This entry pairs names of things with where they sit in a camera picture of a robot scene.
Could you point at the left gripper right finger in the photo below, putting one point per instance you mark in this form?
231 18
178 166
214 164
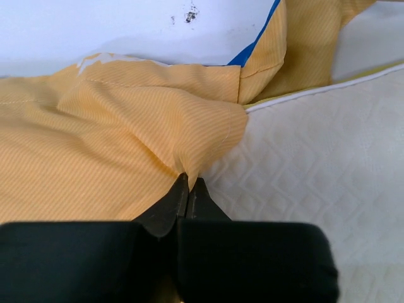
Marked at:
221 260

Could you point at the cream quilted pillow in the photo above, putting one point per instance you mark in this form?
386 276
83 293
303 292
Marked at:
324 142

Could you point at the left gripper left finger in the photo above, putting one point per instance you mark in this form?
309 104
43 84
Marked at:
98 261

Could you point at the orange pillowcase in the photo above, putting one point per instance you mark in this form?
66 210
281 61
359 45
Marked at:
106 138

